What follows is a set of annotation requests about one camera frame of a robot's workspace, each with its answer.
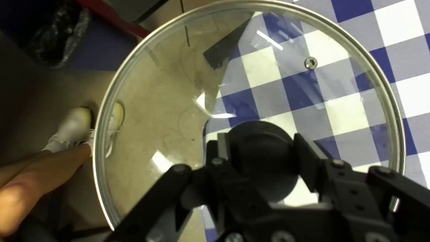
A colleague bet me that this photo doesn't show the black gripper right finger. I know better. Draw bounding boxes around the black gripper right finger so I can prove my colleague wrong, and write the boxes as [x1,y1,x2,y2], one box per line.
[268,133,430,242]

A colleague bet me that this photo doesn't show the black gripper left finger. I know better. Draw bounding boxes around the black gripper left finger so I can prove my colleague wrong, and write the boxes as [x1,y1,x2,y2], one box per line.
[107,132,252,242]

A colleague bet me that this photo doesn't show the glass lid with black knob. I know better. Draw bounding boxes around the glass lid with black knob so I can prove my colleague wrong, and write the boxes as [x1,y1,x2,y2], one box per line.
[93,0,406,227]

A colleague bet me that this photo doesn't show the white sneaker right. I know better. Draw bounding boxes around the white sneaker right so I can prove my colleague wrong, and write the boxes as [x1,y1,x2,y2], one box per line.
[83,102,126,158]

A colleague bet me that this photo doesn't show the white sneaker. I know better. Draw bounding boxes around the white sneaker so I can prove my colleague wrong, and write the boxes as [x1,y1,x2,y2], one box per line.
[45,108,92,154]
[83,102,126,158]

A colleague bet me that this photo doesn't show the blue white checkered tablecloth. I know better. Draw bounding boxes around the blue white checkered tablecloth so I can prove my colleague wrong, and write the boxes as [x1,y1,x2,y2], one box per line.
[203,0,430,242]

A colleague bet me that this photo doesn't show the white sneaker left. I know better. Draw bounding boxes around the white sneaker left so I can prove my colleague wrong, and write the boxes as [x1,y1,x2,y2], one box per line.
[45,108,92,154]

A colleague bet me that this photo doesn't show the person's bare legs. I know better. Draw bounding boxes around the person's bare legs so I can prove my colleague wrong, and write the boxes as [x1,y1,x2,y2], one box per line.
[0,145,91,237]

